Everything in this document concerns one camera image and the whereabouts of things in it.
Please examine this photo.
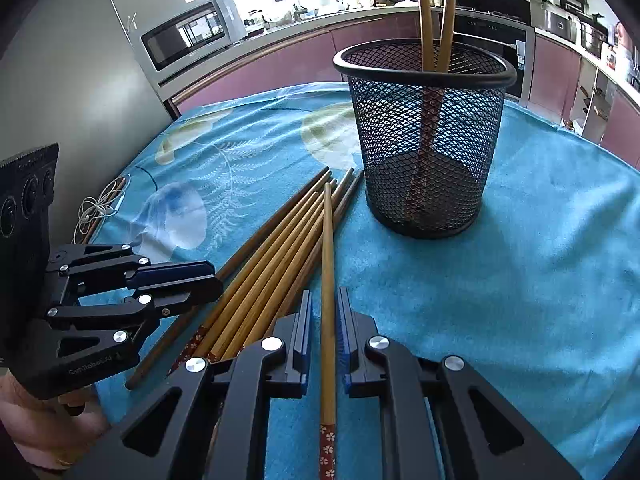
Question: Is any blue printed tablecloth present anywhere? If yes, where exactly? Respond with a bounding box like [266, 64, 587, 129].
[92, 81, 640, 480]

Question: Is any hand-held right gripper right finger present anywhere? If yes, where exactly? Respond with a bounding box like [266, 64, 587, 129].
[336, 287, 583, 480]

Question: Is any bunch of wooden chopsticks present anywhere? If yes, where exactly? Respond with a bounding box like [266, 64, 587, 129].
[125, 166, 365, 391]

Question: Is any pink curved kitchen cabinet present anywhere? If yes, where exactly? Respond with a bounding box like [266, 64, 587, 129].
[169, 12, 422, 117]

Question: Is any black mesh utensil holder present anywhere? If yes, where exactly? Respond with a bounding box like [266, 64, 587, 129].
[333, 39, 517, 239]

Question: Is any brown wooden stick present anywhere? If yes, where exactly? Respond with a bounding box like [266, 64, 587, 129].
[79, 176, 127, 243]

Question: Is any steel rectangular container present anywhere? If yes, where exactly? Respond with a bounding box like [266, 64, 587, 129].
[542, 7, 577, 42]

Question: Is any silver microwave oven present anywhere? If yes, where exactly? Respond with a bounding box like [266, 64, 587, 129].
[131, 0, 249, 106]

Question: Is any grey steel refrigerator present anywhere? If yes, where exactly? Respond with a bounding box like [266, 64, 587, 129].
[0, 0, 188, 171]

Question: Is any steel cooking pot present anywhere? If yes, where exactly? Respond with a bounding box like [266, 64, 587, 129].
[579, 21, 607, 58]

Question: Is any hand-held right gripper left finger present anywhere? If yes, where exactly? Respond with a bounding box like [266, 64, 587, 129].
[65, 290, 313, 480]

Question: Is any person's left hand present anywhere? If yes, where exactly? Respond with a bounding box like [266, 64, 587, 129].
[0, 375, 112, 472]

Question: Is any pink kitchen cabinet row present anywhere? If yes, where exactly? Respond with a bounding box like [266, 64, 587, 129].
[527, 34, 640, 168]

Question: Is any white earphone cable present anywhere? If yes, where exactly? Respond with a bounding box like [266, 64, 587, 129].
[74, 174, 132, 248]

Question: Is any black built-in oven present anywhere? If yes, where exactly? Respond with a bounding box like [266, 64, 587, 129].
[450, 14, 535, 107]

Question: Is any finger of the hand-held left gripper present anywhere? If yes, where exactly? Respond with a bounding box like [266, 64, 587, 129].
[46, 244, 217, 291]
[46, 276, 224, 356]

